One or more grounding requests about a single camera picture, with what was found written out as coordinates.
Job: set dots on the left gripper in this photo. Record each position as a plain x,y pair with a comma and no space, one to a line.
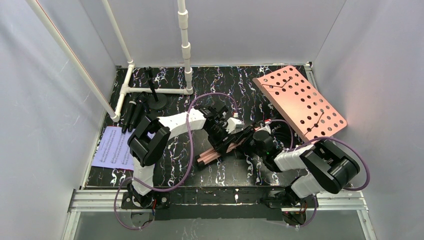
218,136

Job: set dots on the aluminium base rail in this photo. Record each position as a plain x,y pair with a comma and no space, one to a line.
228,202

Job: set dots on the black microphone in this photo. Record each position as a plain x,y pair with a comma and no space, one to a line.
138,103
129,111

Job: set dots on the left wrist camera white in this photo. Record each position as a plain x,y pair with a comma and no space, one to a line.
234,124

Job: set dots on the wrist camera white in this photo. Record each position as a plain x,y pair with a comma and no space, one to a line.
265,126
234,124

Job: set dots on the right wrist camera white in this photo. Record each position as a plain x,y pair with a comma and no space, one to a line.
265,126

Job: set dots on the white sheet music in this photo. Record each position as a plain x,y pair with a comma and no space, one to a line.
113,151

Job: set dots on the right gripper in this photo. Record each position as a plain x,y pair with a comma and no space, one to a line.
247,138

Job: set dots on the pink tripod music stand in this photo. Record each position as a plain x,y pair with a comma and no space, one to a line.
304,110

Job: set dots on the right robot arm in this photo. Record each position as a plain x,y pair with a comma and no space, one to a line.
330,169

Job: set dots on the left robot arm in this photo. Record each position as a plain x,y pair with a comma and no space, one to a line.
149,140

